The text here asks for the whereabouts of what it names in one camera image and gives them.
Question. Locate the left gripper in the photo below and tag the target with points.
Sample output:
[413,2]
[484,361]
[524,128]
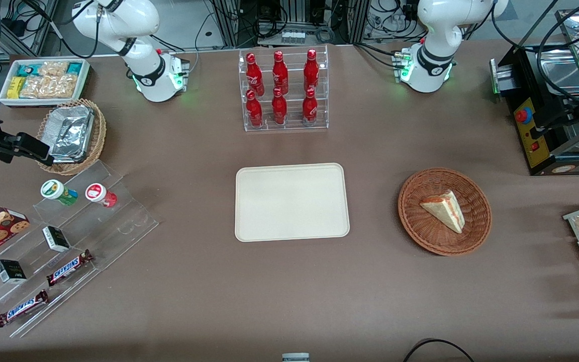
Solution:
[564,113]

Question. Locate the green gum container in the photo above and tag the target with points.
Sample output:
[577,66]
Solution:
[58,192]

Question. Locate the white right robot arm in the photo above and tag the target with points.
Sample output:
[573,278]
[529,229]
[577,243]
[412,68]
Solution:
[138,20]

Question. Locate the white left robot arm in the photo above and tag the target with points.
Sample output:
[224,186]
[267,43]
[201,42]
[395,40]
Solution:
[435,30]

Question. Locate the silver foil tray stack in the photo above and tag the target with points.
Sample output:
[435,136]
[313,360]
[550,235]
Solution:
[71,133]

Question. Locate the red gum container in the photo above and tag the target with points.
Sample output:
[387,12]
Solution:
[99,194]

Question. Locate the beige plastic tray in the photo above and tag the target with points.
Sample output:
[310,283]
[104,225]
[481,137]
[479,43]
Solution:
[292,202]

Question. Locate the black heating machine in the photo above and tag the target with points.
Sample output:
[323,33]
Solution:
[546,151]

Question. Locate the yellow snack packet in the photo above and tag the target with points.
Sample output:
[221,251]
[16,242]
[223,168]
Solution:
[15,87]

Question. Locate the clear cracker bag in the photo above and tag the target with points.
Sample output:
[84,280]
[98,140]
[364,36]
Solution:
[48,87]
[54,68]

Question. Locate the light wicker basket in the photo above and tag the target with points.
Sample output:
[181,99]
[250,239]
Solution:
[99,136]

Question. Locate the teal snack packet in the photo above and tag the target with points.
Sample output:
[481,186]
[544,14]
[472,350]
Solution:
[29,69]
[74,68]

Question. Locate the small black box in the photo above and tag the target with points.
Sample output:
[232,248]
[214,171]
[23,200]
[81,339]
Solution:
[10,271]
[56,239]

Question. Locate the white snack bin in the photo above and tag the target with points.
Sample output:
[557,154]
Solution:
[86,75]

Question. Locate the clear acrylic stepped stand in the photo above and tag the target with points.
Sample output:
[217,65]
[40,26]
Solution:
[118,221]

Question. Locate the snickers bar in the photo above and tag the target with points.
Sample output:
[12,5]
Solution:
[20,308]
[68,268]

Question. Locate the triangle sandwich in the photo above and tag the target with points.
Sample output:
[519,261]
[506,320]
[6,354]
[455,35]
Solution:
[445,208]

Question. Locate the brown wicker basket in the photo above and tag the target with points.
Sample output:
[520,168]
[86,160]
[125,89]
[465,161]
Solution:
[420,221]

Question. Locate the red cola bottle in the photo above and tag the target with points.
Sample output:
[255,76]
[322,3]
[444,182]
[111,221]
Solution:
[311,70]
[253,73]
[254,109]
[280,73]
[310,106]
[279,108]

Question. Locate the clear acrylic bottle rack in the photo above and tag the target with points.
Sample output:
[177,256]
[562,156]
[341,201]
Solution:
[284,120]

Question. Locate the grey small device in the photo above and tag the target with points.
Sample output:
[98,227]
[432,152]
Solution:
[295,357]

